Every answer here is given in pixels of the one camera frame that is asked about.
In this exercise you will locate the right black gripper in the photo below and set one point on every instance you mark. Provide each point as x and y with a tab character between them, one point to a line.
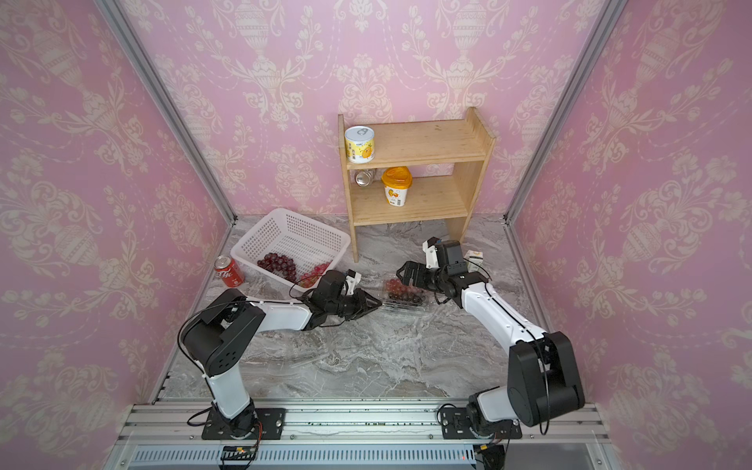
412	267

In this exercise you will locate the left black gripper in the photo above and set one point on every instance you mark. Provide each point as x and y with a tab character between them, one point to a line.
362	304

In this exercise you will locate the black grape bunch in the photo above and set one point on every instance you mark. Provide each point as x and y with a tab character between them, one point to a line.
406	300

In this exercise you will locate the dark red grape bunch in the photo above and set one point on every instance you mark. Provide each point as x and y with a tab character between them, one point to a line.
279	265

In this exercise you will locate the light red grape bunch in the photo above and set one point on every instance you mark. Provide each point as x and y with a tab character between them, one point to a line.
394	285

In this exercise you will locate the clear plastic container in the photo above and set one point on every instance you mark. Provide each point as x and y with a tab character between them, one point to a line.
387	304

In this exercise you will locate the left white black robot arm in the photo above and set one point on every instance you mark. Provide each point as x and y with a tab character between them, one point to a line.
216	338

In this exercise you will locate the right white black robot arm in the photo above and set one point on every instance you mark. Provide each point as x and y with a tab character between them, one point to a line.
543	378

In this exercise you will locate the pink red grape bunch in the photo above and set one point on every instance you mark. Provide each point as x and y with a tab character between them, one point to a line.
309	279

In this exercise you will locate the green white milk carton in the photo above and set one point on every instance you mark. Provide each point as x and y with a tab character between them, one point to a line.
474	260

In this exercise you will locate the white plastic basket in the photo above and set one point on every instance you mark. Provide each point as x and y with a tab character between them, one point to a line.
307	242

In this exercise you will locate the red soda can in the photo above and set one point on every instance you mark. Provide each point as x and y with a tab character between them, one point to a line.
228	271

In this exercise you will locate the orange lid white cup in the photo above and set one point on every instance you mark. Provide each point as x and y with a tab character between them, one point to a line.
397	182

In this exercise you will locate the small glass jar on shelf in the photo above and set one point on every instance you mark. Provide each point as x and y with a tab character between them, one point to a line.
364	178

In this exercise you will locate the yellow white can on shelf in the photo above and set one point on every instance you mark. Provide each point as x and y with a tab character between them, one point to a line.
359	144

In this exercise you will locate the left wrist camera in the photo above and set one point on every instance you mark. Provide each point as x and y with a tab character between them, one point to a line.
352	280

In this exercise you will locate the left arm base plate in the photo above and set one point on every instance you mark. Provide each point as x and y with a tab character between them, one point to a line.
267	425

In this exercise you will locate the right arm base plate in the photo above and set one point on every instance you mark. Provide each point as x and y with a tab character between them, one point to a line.
456	425

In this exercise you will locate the aluminium rail frame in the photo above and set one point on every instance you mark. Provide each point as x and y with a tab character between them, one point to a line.
354	434

